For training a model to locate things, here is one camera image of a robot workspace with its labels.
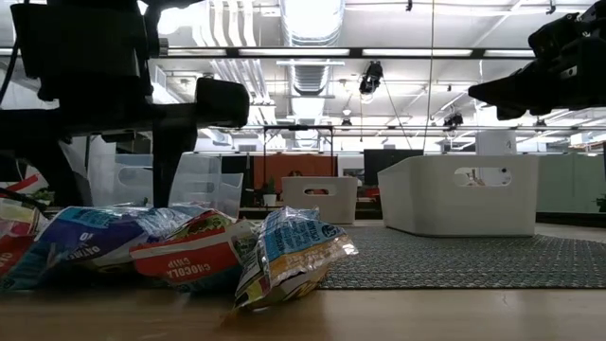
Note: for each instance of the blue yellow silver granola bar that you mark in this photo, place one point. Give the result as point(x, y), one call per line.
point(293, 246)

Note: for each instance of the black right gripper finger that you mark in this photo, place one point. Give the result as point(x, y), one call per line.
point(511, 90)

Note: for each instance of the black overhead light bar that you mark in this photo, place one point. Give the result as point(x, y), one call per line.
point(355, 52)

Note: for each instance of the black ceiling spotlight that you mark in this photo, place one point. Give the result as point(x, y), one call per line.
point(370, 78)
point(453, 120)

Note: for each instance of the grey woven table mat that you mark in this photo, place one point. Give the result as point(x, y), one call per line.
point(450, 260)

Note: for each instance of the black wall monitor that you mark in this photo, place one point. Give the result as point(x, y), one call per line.
point(393, 158)

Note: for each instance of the small plant in white pot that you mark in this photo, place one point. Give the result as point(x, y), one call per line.
point(270, 199)

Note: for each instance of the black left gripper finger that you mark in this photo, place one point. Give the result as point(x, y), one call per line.
point(170, 161)
point(52, 166)

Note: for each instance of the purple blue oatmeal granola bar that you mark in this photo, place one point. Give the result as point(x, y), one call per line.
point(94, 237)

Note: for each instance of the small white plastic bin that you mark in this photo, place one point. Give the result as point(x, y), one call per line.
point(293, 203)

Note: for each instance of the large white plastic bin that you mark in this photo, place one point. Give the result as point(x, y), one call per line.
point(426, 203)

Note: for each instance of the silver green red granola bar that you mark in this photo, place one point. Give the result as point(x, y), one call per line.
point(14, 246)

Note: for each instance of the silver ceiling ventilation duct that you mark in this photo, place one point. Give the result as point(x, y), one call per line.
point(310, 28)

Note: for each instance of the clear translucent plastic bin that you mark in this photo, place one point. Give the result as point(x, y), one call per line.
point(213, 189)

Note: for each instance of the red chocolate chip granola bar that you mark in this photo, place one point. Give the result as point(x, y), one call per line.
point(194, 265)

